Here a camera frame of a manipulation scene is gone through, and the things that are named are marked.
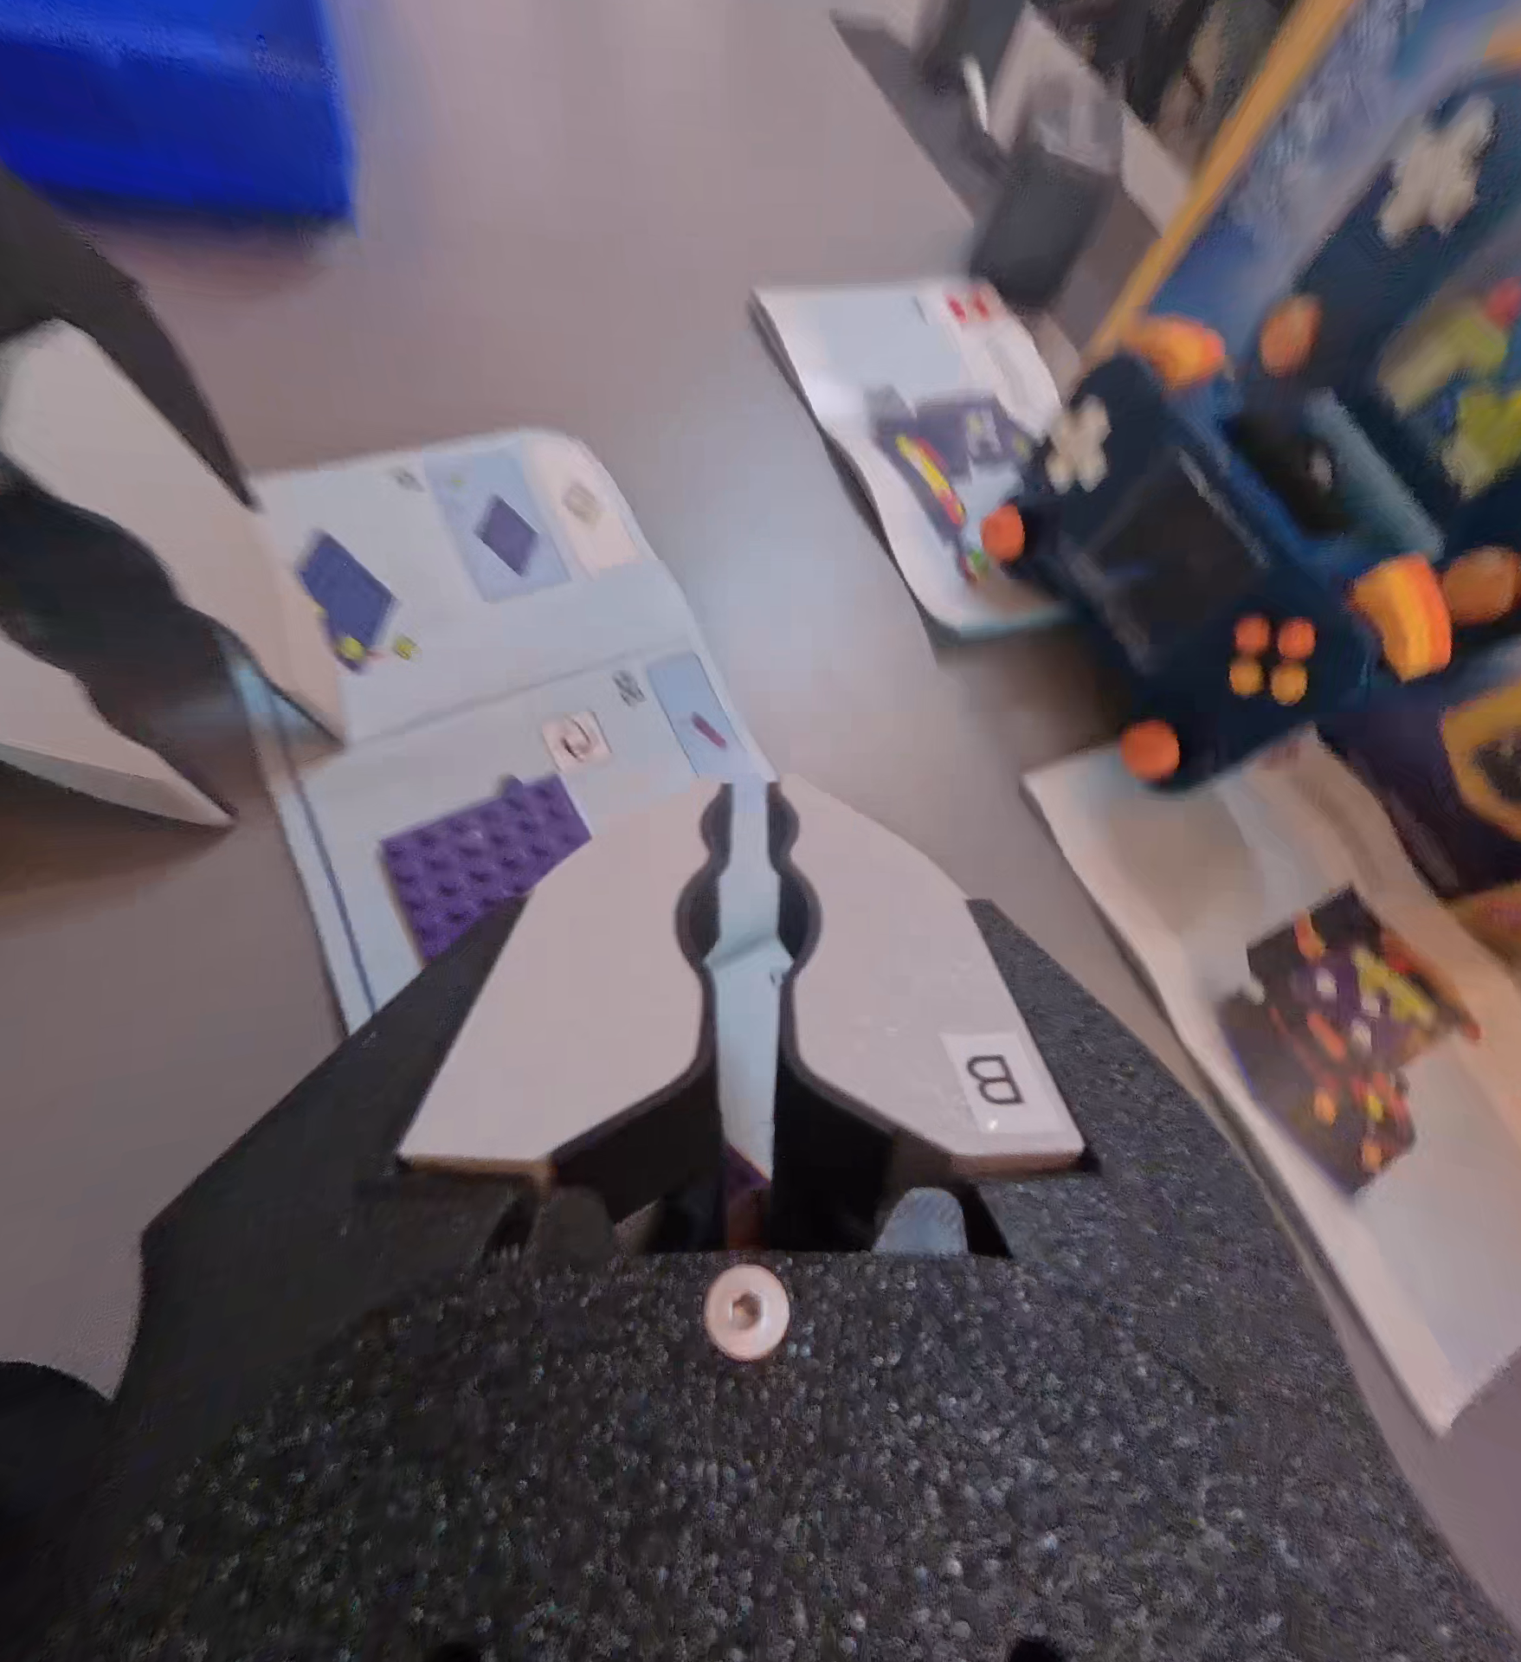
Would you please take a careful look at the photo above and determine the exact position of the open pale blue instruction booklet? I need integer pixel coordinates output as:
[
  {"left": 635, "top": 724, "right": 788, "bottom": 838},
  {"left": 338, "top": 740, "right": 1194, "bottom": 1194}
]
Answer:
[{"left": 240, "top": 428, "right": 787, "bottom": 1040}]

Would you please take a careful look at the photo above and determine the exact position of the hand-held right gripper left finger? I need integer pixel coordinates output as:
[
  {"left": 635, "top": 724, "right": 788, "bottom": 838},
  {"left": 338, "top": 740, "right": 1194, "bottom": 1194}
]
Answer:
[{"left": 396, "top": 779, "right": 734, "bottom": 1189}]

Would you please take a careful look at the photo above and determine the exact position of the yellow and blue toy box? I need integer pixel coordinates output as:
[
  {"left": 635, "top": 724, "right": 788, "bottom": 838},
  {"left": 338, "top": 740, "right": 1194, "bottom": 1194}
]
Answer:
[{"left": 1091, "top": 0, "right": 1521, "bottom": 962}]

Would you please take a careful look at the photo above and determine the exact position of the blue plastic bin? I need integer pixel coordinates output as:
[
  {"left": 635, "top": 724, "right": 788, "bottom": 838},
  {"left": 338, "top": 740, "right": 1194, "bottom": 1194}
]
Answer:
[{"left": 0, "top": 0, "right": 359, "bottom": 230}]

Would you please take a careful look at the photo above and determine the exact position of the white instruction booklet dark picture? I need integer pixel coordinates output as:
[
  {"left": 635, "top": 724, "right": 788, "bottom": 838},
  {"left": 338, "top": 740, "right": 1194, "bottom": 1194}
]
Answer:
[{"left": 1022, "top": 740, "right": 1521, "bottom": 1437}]

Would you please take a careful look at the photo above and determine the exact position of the purple studded brick plate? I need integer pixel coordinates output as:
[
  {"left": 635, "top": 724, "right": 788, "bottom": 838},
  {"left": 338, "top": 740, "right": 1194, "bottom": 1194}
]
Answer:
[{"left": 380, "top": 777, "right": 593, "bottom": 965}]

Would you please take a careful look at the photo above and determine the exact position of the dark blue brick game console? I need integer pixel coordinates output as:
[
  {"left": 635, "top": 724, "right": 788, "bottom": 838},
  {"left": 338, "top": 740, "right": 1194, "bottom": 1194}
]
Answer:
[{"left": 982, "top": 302, "right": 1521, "bottom": 796}]

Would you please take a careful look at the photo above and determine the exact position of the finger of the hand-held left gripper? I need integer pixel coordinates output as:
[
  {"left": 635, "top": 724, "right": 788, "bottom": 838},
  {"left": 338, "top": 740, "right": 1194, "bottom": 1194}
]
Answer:
[
  {"left": 0, "top": 321, "right": 348, "bottom": 807},
  {"left": 0, "top": 525, "right": 237, "bottom": 829}
]

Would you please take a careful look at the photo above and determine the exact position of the closed pale instruction booklet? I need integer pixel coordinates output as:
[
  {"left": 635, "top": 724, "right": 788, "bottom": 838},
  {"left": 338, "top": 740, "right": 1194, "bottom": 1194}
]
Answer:
[{"left": 750, "top": 276, "right": 1078, "bottom": 641}]

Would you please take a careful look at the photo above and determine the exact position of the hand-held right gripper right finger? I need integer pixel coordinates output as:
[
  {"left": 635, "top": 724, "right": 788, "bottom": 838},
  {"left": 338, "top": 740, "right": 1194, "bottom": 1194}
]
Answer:
[{"left": 766, "top": 777, "right": 1089, "bottom": 1184}]

